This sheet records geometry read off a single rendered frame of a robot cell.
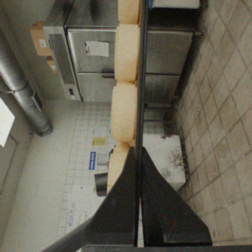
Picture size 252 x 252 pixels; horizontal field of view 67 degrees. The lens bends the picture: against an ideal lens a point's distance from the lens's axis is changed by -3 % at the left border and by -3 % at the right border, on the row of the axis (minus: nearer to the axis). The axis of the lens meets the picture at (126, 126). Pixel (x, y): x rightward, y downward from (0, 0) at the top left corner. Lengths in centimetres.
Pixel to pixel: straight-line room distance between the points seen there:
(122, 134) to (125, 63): 6
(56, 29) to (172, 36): 145
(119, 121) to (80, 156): 403
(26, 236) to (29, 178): 102
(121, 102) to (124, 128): 2
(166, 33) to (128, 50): 252
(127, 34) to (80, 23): 264
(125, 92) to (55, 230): 379
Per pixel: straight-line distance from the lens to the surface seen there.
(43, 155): 440
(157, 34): 268
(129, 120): 15
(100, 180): 62
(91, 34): 269
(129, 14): 20
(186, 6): 287
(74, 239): 68
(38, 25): 320
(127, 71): 17
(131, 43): 17
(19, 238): 411
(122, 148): 23
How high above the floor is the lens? 101
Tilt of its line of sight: 1 degrees down
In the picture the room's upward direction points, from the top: 89 degrees counter-clockwise
